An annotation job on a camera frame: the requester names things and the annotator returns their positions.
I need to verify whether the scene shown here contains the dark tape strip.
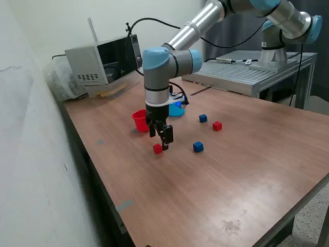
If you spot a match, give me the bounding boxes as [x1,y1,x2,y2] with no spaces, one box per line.
[190,86,213,96]

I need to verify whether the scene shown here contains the silver microwave oven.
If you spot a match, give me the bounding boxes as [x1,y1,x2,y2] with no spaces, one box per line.
[64,34,144,85]

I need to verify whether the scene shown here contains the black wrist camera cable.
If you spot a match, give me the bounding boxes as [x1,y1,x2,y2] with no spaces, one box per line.
[125,17,269,77]

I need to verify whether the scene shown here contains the aluminium robot mounting table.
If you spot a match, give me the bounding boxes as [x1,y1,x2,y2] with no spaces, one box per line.
[180,50,318,110]

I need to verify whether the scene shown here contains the blue plastic cup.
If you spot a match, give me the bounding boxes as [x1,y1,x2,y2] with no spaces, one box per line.
[168,102,186,118]

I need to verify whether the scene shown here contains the red plastic cup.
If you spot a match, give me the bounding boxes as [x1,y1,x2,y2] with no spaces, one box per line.
[131,109,150,133]

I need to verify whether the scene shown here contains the long grey tape strip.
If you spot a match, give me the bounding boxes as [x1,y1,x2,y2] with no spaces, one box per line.
[115,199,134,212]

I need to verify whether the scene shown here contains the clear plastic bag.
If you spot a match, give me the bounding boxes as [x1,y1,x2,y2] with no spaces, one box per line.
[42,58,88,101]

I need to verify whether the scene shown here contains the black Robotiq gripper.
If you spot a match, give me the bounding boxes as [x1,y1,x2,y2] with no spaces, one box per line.
[145,102,174,151]

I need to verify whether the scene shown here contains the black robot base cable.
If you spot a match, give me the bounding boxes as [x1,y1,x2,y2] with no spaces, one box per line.
[287,43,303,107]

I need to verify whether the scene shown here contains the clear acrylic stand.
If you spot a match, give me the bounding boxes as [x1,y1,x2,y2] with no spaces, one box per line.
[86,17,141,99]

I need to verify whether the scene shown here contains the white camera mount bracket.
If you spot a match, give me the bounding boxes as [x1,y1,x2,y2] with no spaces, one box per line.
[145,96,186,108]

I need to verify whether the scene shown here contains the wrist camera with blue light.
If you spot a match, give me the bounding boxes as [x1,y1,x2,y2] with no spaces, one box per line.
[169,94,190,108]

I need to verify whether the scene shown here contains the wooden sticks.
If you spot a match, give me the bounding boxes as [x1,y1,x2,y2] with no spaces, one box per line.
[95,83,128,98]

